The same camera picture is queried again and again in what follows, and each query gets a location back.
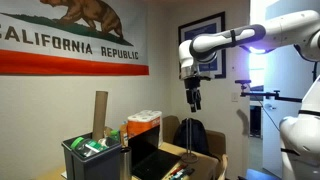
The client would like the stainless steel tumbler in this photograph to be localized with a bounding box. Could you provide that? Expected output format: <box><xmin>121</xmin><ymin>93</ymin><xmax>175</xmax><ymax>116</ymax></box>
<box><xmin>119</xmin><ymin>146</ymin><xmax>133</xmax><ymax>180</ymax></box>

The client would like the clear green labelled container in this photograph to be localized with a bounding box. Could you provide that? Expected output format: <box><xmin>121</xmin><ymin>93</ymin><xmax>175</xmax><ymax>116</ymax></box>
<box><xmin>78</xmin><ymin>139</ymin><xmax>110</xmax><ymax>158</ymax></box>

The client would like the red marker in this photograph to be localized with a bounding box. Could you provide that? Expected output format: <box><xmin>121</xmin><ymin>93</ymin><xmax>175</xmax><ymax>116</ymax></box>
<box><xmin>171</xmin><ymin>163</ymin><xmax>189</xmax><ymax>178</ymax></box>

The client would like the orange paper towel pack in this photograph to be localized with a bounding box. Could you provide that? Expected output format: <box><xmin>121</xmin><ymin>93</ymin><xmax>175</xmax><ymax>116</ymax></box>
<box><xmin>126</xmin><ymin>109</ymin><xmax>164</xmax><ymax>148</ymax></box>

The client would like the California Republic flag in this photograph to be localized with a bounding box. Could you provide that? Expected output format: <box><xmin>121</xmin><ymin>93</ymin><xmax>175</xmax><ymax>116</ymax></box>
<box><xmin>0</xmin><ymin>0</ymin><xmax>150</xmax><ymax>77</ymax></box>

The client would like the brown armchair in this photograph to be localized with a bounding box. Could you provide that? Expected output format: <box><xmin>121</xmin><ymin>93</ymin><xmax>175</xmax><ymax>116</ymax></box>
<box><xmin>162</xmin><ymin>115</ymin><xmax>228</xmax><ymax>161</ymax></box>

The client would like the green round lid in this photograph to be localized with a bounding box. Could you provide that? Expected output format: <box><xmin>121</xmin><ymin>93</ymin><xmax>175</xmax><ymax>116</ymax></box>
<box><xmin>70</xmin><ymin>136</ymin><xmax>86</xmax><ymax>151</ymax></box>

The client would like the gray plastic trash bin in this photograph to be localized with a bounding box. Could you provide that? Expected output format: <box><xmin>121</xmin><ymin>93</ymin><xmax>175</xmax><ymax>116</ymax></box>
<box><xmin>61</xmin><ymin>131</ymin><xmax>123</xmax><ymax>180</ymax></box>

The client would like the gray blue open door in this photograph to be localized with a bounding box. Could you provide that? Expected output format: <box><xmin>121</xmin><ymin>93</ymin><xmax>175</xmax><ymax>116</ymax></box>
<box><xmin>262</xmin><ymin>0</ymin><xmax>320</xmax><ymax>178</ymax></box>

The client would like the black laptop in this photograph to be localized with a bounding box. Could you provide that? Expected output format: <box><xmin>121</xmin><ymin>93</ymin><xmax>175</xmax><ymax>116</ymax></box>
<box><xmin>127</xmin><ymin>125</ymin><xmax>183</xmax><ymax>180</ymax></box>

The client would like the brown cardboard tube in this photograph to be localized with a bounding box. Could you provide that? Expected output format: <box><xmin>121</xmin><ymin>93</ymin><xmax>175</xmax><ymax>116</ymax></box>
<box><xmin>91</xmin><ymin>90</ymin><xmax>109</xmax><ymax>142</ymax></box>

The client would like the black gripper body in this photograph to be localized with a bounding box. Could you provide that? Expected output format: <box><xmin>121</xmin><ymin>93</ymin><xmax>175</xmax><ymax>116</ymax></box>
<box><xmin>184</xmin><ymin>76</ymin><xmax>202</xmax><ymax>93</ymax></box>

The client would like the black backpack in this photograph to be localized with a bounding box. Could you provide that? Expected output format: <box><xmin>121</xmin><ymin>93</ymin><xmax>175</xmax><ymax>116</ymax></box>
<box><xmin>173</xmin><ymin>117</ymin><xmax>211</xmax><ymax>156</ymax></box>

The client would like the thin metal wire stand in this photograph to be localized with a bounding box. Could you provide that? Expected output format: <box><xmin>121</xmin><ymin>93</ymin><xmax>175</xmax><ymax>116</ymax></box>
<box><xmin>180</xmin><ymin>117</ymin><xmax>200</xmax><ymax>164</ymax></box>

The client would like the dark marker bundle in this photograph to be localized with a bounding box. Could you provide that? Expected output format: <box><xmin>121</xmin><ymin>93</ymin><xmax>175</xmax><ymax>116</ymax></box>
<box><xmin>169</xmin><ymin>167</ymin><xmax>196</xmax><ymax>180</ymax></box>

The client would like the black framed blue picture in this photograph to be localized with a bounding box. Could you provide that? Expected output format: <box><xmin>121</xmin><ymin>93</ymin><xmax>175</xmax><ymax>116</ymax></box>
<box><xmin>177</xmin><ymin>11</ymin><xmax>227</xmax><ymax>80</ymax></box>

